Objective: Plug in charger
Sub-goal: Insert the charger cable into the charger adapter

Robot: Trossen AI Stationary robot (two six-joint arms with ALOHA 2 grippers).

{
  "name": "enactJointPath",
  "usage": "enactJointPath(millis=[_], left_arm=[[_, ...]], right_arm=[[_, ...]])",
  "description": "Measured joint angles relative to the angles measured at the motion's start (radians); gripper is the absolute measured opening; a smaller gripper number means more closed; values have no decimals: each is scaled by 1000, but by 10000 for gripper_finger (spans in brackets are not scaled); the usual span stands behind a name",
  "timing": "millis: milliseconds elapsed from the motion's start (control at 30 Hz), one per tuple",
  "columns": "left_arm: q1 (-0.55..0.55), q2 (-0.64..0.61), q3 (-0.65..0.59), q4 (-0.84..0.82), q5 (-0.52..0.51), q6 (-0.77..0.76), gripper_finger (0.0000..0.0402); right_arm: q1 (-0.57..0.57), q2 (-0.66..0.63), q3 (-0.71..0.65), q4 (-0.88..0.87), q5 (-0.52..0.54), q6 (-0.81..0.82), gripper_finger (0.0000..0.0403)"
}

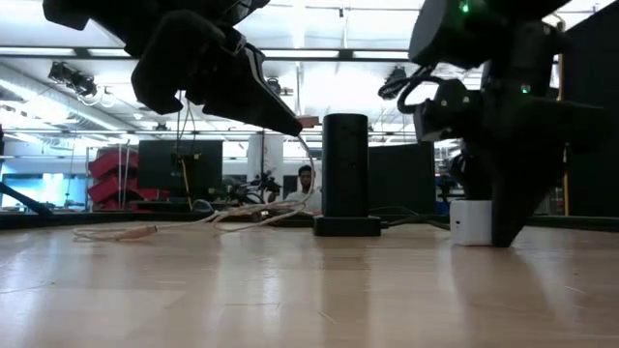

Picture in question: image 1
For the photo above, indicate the red storage bins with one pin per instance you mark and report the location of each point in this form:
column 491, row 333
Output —
column 109, row 183

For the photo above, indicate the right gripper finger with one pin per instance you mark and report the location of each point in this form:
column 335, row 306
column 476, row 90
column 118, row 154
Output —
column 471, row 174
column 522, row 193

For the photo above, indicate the black partition panel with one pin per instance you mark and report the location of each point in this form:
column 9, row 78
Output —
column 159, row 164
column 401, row 179

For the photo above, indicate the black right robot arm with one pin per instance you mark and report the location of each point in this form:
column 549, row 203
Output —
column 483, row 34

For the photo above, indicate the white pillar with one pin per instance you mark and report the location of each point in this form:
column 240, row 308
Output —
column 265, row 159

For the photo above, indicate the black tower power strip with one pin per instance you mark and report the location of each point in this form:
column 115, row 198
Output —
column 345, row 164

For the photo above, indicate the person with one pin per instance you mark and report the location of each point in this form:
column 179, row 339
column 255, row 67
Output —
column 304, row 193

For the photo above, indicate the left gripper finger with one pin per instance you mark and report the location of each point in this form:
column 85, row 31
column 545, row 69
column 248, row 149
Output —
column 251, row 96

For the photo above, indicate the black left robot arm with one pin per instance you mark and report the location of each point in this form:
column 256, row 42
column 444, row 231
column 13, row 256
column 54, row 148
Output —
column 97, row 14

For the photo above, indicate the black curtain yellow edge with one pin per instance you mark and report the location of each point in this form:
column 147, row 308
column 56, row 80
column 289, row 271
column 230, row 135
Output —
column 595, row 183

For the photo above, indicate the black ceiling device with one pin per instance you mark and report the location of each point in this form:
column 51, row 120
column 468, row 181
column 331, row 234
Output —
column 72, row 79

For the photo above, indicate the white charger block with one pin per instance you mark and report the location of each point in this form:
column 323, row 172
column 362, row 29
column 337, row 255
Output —
column 469, row 222

